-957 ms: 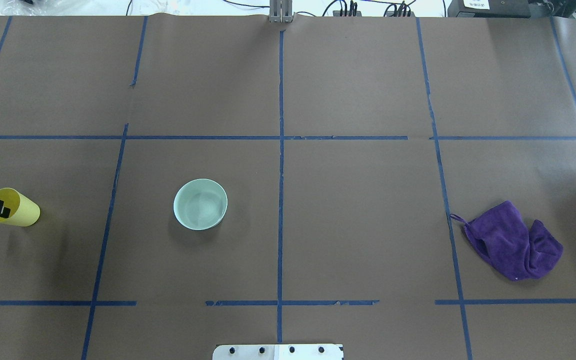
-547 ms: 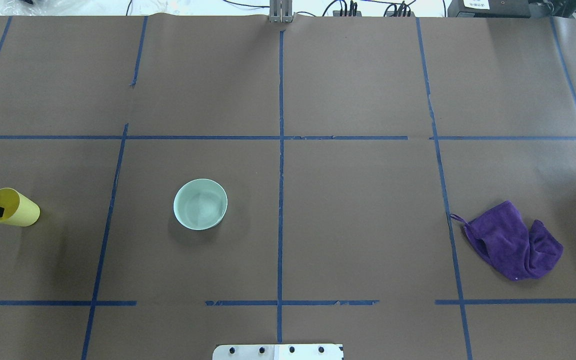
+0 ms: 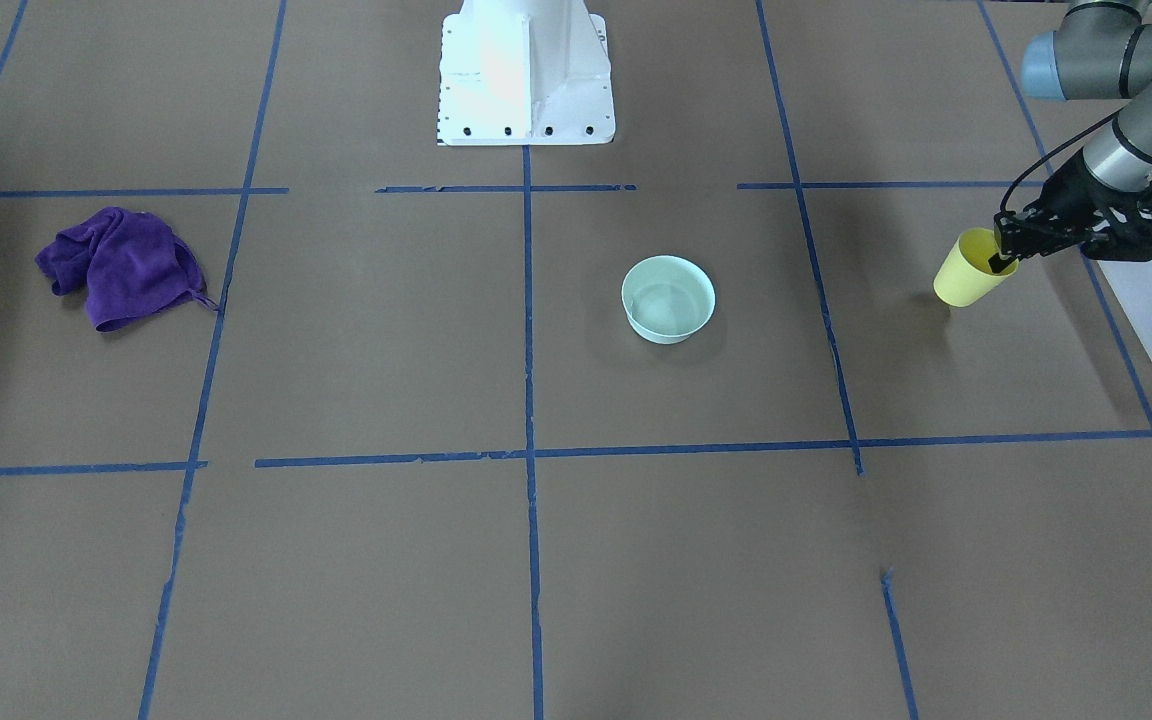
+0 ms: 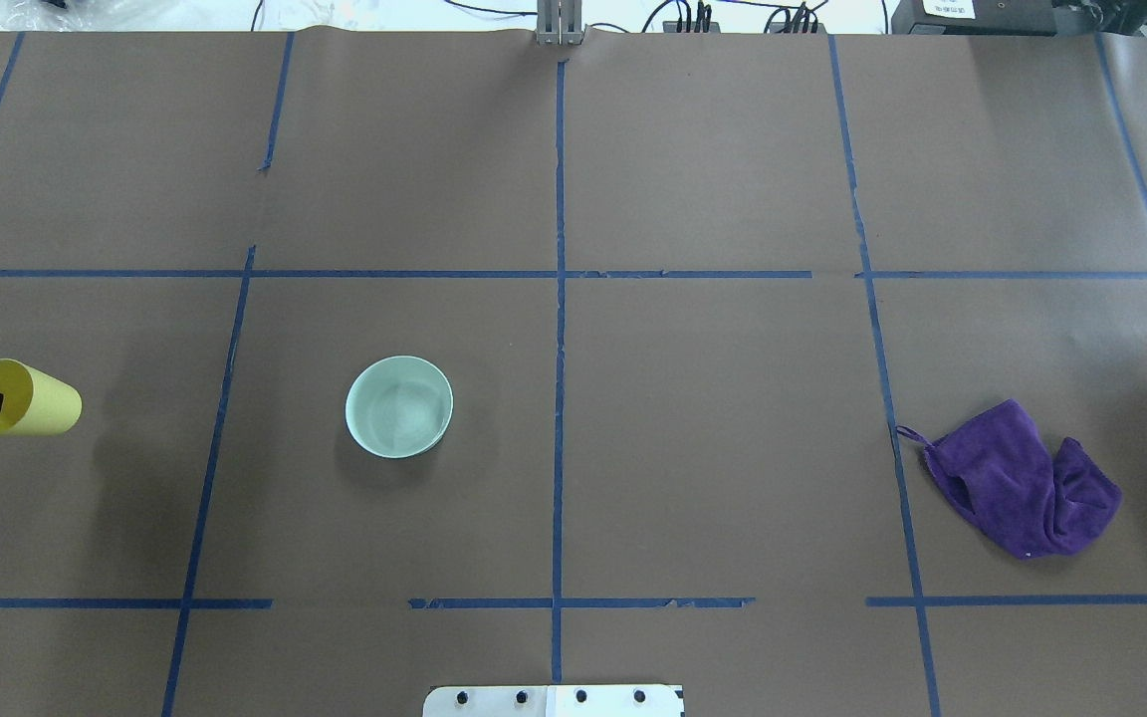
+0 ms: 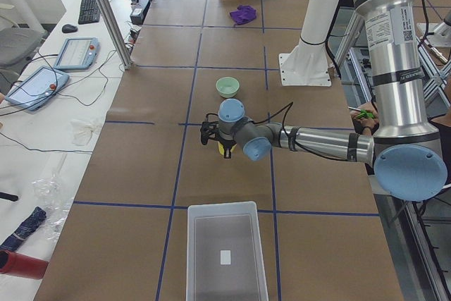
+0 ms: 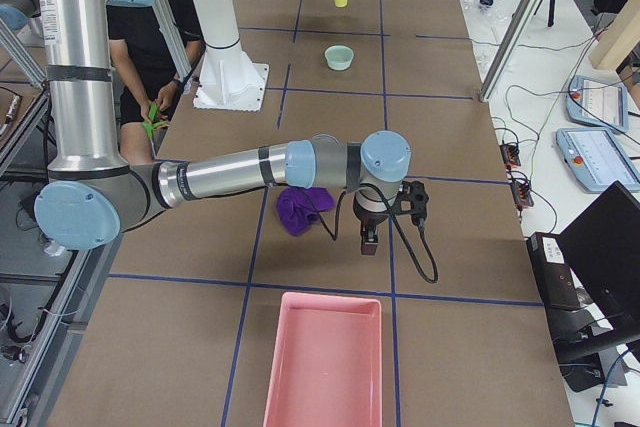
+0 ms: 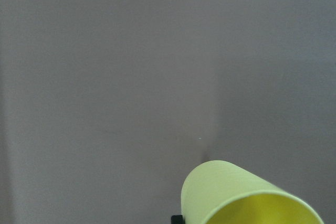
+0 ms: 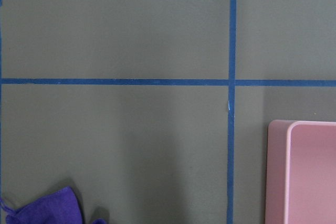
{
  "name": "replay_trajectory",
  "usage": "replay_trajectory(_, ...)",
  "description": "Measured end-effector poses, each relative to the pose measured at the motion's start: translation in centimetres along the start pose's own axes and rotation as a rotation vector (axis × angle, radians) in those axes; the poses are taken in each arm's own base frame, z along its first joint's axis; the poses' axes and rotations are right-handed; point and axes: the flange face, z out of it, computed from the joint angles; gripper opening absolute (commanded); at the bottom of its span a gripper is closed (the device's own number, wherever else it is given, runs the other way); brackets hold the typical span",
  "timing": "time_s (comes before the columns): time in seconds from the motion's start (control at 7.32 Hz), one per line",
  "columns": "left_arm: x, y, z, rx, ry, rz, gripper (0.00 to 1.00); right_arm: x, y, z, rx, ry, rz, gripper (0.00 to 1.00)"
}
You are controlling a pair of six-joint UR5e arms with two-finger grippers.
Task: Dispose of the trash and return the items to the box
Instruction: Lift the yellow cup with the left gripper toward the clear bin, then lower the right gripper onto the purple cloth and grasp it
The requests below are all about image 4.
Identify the mint green bowl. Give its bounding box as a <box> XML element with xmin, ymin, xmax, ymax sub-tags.
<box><xmin>344</xmin><ymin>356</ymin><xmax>455</xmax><ymax>460</ymax></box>

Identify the black power strip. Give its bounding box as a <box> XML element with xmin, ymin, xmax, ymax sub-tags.
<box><xmin>642</xmin><ymin>1</ymin><xmax>825</xmax><ymax>36</ymax></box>

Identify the black computer box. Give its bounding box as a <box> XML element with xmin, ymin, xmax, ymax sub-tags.
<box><xmin>889</xmin><ymin>1</ymin><xmax>1058</xmax><ymax>37</ymax></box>

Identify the purple cloth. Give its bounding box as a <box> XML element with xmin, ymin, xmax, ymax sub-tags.
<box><xmin>895</xmin><ymin>399</ymin><xmax>1123</xmax><ymax>560</ymax></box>

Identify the aluminium frame post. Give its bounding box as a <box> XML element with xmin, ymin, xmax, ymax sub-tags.
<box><xmin>536</xmin><ymin>0</ymin><xmax>585</xmax><ymax>47</ymax></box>

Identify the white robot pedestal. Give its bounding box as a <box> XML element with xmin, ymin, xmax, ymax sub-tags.
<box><xmin>422</xmin><ymin>684</ymin><xmax>686</xmax><ymax>716</ymax></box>

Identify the yellow plastic cup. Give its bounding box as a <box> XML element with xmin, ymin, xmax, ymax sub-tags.
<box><xmin>0</xmin><ymin>358</ymin><xmax>83</xmax><ymax>436</ymax></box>

